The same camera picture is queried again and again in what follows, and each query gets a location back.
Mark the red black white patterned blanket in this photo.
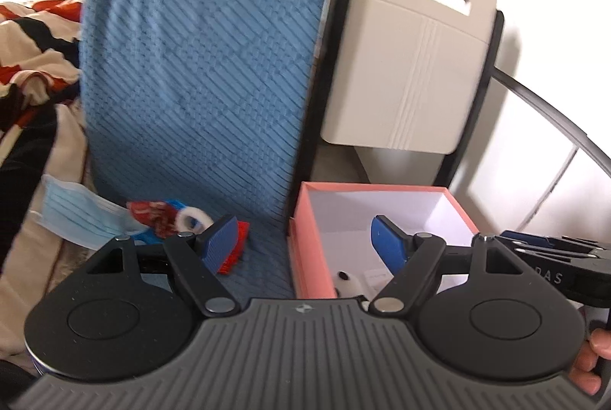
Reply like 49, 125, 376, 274
0, 0, 91, 251

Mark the red tea packet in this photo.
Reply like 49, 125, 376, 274
217, 221, 252, 278

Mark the dark curved bar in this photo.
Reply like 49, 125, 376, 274
491, 65, 611, 178

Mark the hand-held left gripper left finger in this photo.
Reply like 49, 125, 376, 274
88, 214, 242, 316

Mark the blue face mask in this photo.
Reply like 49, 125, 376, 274
32, 174, 145, 249

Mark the person's right hand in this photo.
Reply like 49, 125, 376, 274
569, 327, 611, 397

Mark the blue quilted chair cover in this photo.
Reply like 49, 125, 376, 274
79, 0, 337, 302

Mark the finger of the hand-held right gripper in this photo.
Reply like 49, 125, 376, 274
512, 244, 610, 263
499, 229, 580, 249

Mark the blue and red mask packet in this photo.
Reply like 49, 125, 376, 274
126, 199, 192, 245

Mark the white tape roll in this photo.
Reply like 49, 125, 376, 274
174, 208, 217, 235

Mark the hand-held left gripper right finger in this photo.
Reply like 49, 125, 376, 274
370, 214, 524, 316

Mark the pink cardboard box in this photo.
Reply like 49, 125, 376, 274
288, 181, 481, 302

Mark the beige plastic board with handle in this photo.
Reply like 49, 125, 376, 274
320, 0, 498, 156

